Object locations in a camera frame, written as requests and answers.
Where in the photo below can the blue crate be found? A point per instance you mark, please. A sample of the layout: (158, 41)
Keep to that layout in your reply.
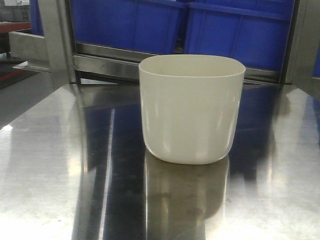
(150, 26)
(254, 32)

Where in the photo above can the white plastic bin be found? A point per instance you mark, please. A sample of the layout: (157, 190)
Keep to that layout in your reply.
(189, 106)

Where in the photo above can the blue crate behind right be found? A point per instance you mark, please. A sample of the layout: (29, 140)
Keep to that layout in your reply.
(254, 32)

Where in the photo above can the stainless steel shelf rack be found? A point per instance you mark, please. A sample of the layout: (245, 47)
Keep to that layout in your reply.
(56, 51)

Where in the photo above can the blue crate behind left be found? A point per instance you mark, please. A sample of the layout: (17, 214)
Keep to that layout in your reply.
(150, 26)

